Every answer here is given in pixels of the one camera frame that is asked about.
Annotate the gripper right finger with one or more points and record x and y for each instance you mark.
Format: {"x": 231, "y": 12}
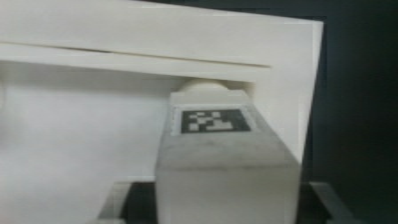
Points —
{"x": 322, "y": 209}

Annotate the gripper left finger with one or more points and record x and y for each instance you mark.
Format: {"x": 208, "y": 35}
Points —
{"x": 130, "y": 204}

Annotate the white table leg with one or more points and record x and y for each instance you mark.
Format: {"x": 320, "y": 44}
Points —
{"x": 227, "y": 174}

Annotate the white square tabletop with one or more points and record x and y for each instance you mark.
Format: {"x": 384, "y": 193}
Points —
{"x": 82, "y": 122}

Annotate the white U-shaped fence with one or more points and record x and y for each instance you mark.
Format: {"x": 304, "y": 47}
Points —
{"x": 162, "y": 30}

